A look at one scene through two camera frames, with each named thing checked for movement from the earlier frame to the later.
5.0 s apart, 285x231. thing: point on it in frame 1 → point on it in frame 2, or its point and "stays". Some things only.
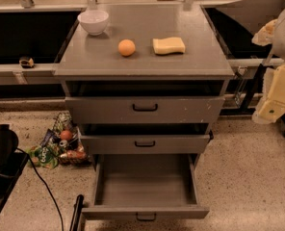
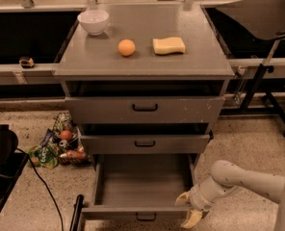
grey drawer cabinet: x=145 y=82 stays
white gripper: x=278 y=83 → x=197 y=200
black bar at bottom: x=77 y=212 stays
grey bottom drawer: x=144 y=188 stays
